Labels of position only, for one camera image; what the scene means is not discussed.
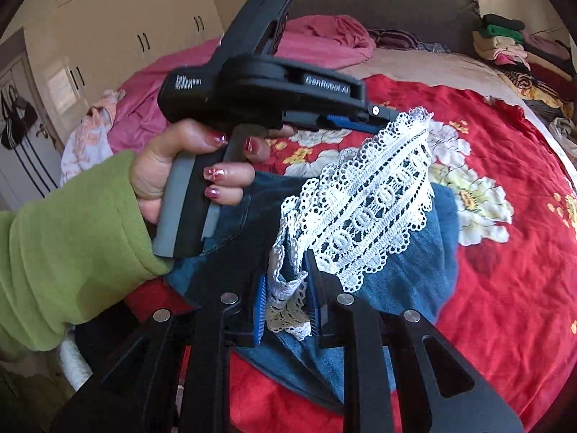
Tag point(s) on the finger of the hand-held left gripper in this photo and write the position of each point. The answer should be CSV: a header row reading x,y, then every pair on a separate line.
x,y
333,120
376,110

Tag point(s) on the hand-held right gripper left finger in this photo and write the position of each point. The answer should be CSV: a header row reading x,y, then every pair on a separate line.
x,y
260,306

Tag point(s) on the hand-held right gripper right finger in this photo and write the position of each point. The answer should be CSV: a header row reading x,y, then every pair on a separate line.
x,y
314,313

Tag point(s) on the blue denim pants lace trim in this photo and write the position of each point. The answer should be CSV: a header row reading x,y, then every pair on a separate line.
x,y
396,279

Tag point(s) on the person's left forearm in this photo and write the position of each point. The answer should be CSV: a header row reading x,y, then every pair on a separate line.
x,y
67,257

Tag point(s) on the person's left hand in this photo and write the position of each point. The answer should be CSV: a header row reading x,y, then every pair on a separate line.
x,y
153,171

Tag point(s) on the beige bed sheet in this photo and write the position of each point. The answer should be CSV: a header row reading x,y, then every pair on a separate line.
x,y
428,65

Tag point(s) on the purple striped pillow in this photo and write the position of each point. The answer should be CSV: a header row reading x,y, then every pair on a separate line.
x,y
392,38

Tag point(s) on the pink blanket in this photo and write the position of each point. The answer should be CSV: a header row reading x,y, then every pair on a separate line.
x,y
315,40

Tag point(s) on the grey floral pillow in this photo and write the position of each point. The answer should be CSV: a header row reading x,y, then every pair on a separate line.
x,y
432,47

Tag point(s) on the grey padded headboard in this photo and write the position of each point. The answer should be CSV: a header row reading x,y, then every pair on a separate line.
x,y
405,18

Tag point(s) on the cream wardrobe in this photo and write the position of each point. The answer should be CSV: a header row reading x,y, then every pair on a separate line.
x,y
135,9

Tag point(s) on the pile of folded clothes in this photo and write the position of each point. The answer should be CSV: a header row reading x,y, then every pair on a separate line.
x,y
518,54

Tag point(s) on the white pink floral cloth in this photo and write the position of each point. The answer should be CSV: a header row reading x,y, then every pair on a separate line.
x,y
90,140

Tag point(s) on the red floral blanket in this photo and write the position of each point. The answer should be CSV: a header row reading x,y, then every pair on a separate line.
x,y
496,279

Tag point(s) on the crumpled white cloth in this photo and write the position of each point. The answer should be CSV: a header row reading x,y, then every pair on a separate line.
x,y
563,135

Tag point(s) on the dark hanging bag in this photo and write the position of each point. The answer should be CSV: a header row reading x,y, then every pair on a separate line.
x,y
16,121

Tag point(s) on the white door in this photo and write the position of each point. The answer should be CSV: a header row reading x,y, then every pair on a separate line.
x,y
27,176

